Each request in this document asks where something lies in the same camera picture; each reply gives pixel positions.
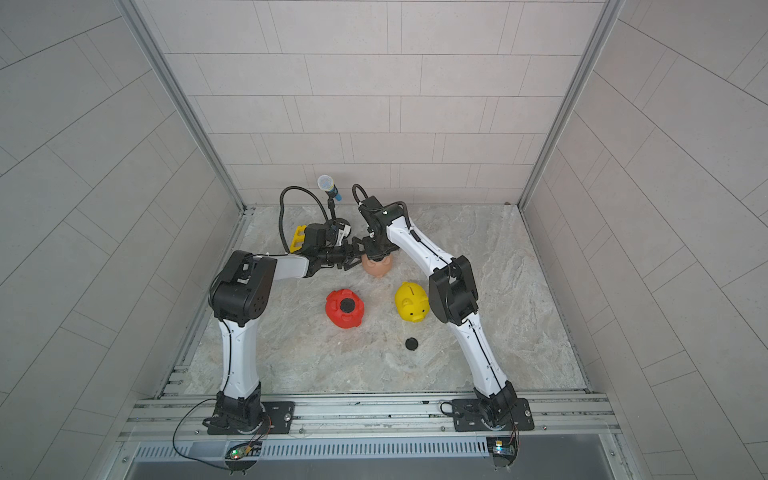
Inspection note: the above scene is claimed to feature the circuit board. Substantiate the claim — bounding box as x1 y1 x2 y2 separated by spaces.
225 441 262 461
486 437 518 468

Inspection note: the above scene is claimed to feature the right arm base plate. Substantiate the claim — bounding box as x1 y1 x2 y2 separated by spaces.
444 398 535 432

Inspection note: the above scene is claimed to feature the right circuit board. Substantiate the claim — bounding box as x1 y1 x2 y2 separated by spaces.
486 437 518 468

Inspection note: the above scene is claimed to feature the black microphone stand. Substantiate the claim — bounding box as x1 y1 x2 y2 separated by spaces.
317 174 342 220

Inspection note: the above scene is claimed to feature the yellow piggy bank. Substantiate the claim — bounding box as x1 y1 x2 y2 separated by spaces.
394 282 429 323

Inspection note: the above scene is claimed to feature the pink piggy bank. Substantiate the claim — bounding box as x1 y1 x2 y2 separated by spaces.
361 254 393 278

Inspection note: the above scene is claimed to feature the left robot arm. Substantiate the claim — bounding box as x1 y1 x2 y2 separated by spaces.
203 219 362 435

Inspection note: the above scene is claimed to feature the aluminium mounting rail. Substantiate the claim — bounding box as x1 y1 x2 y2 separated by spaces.
118 390 620 442

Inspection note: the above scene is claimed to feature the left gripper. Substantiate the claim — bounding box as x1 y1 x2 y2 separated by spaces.
316 239 368 271

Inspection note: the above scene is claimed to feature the left circuit board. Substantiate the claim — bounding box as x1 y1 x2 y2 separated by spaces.
225 441 262 461

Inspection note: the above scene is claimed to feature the yellow triangular block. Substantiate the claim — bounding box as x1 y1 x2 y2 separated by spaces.
289 225 307 253

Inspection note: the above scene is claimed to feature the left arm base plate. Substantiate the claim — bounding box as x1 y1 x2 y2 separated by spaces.
203 401 295 435

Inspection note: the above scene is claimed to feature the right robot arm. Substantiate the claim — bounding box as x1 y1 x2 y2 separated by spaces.
357 196 534 431

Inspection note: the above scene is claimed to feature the red piggy bank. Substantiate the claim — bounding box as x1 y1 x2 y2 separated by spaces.
325 289 365 329

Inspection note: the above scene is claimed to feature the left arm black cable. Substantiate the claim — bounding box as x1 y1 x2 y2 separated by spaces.
278 185 331 253

